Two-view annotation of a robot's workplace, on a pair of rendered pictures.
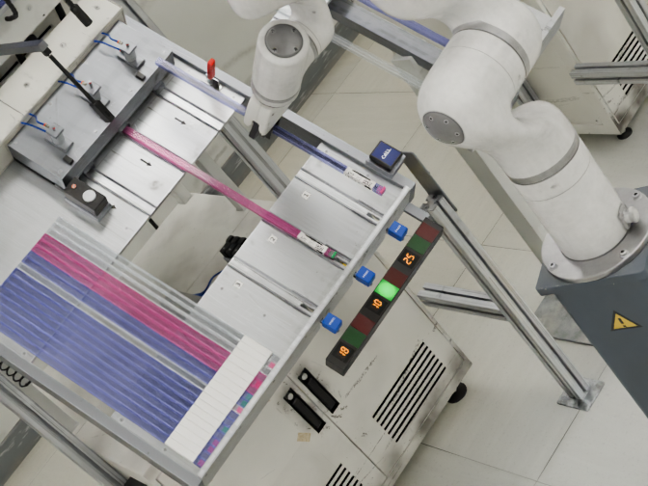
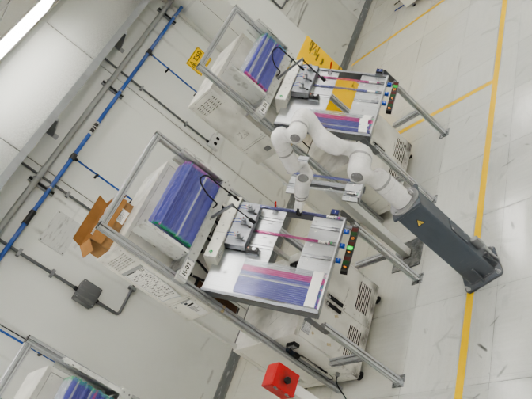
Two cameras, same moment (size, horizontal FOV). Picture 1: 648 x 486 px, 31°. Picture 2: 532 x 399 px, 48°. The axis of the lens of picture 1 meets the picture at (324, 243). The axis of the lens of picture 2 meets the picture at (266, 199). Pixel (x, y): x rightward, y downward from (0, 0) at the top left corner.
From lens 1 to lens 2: 1.62 m
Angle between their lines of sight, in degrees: 18
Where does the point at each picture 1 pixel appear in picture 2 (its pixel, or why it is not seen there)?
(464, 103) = (360, 168)
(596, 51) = not seen: hidden behind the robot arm
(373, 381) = (351, 295)
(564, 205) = (393, 191)
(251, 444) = (321, 320)
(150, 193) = (270, 244)
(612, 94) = not seen: hidden behind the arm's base
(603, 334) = (416, 229)
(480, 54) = (359, 157)
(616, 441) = (434, 284)
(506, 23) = (362, 149)
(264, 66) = (299, 186)
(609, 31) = not seen: hidden behind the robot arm
